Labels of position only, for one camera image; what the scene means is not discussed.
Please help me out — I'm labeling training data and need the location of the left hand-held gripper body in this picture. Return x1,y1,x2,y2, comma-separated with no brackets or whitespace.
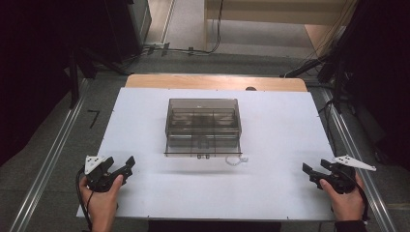
83,155,125,193

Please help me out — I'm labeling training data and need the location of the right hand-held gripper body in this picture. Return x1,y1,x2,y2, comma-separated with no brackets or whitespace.
317,154,377,195

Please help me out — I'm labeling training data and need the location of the white bead bracelet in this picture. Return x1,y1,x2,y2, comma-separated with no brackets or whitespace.
224,156,249,167

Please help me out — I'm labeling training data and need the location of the transparent grey drawer box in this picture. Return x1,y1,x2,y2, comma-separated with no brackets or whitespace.
164,98,243,160

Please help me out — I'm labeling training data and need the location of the person's left hand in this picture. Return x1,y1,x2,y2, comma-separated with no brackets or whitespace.
78,174,125,226

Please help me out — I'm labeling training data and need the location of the person's right hand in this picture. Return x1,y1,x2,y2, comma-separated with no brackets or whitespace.
319,173,367,222

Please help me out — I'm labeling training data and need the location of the white table board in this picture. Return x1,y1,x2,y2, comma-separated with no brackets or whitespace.
75,87,337,222

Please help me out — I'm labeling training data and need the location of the black tripod stand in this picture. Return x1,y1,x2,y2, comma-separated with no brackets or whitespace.
62,44,132,109

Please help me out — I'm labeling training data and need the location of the person's dark clothing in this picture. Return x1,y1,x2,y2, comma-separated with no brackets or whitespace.
147,219,282,232

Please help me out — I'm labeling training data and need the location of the wooden table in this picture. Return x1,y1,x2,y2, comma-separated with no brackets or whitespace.
124,73,308,93

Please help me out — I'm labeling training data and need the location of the dark curtain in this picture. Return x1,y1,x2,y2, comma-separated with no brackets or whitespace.
0,0,109,167

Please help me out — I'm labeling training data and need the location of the black cabinet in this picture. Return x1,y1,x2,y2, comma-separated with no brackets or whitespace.
104,0,153,64

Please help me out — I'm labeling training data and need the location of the light wooden furniture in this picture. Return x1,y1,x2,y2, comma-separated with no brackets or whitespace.
203,0,357,59

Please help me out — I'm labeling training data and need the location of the metal floor rail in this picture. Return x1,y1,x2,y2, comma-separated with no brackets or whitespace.
9,78,90,232
320,88,399,232

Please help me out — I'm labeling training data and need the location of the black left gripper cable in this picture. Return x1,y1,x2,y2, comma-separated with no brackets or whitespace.
74,166,95,232

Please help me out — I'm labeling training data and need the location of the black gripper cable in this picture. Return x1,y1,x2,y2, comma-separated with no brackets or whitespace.
74,166,95,232
341,168,370,223

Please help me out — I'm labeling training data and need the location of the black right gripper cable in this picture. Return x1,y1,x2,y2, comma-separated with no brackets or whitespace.
341,168,370,223

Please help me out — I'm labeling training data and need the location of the black stand with cables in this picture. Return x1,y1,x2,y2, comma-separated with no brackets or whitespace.
279,47,359,114

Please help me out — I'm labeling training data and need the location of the black floor cable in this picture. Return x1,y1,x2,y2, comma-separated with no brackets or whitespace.
141,0,225,56

